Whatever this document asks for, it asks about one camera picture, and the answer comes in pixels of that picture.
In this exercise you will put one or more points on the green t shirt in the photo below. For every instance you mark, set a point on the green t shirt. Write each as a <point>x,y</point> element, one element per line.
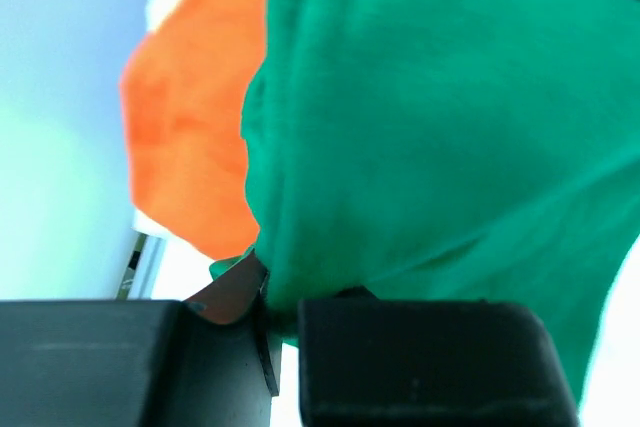
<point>449,149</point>

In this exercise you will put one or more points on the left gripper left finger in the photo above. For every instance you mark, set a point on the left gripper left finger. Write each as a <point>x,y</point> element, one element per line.
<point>205,361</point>

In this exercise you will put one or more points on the orange t shirt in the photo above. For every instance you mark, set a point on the orange t shirt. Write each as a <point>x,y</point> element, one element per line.
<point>195,122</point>

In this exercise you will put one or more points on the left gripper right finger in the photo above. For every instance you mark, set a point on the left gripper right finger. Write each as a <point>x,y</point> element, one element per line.
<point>368,362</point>

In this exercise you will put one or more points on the aluminium frame rail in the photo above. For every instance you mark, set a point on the aluminium frame rail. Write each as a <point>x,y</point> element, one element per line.
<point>143,268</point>

